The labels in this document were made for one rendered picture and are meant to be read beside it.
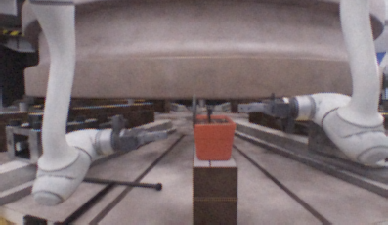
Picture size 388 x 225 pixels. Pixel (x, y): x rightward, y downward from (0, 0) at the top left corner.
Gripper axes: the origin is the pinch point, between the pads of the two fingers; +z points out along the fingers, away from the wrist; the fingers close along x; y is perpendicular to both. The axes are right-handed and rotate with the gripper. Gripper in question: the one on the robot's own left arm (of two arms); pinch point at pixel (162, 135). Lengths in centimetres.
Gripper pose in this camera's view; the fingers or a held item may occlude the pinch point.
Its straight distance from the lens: 74.6
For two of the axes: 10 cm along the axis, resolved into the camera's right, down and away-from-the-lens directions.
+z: 9.9, -1.2, -0.3
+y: 1.2, 9.9, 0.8
